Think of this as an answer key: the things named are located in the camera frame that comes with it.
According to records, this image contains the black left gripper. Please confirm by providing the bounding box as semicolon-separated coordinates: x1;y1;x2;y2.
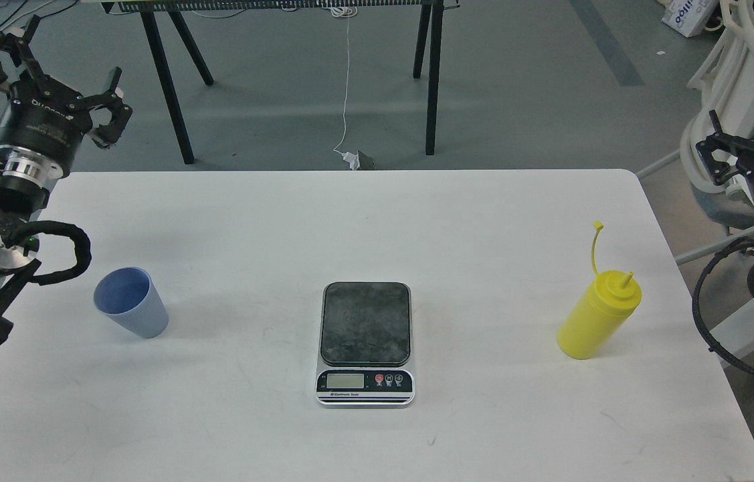
0;15;133;179

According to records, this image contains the blue plastic cup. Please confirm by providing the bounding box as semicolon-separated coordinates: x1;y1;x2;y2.
93;266;169;339

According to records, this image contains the yellow squeeze bottle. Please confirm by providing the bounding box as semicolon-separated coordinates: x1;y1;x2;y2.
556;222;643;360

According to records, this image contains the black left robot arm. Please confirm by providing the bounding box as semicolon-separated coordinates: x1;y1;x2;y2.
0;15;132;347

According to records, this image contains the digital kitchen scale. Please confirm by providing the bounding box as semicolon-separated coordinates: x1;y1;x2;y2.
314;281;416;408

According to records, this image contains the white office chair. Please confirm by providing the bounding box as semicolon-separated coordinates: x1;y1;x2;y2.
638;1;754;265

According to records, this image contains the white cardboard box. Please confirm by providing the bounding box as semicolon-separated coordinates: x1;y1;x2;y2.
661;1;720;37

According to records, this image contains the black trestle table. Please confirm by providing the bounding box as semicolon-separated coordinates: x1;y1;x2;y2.
102;1;460;167

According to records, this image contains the white hanging cable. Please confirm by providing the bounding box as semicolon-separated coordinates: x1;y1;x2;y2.
330;5;361;171

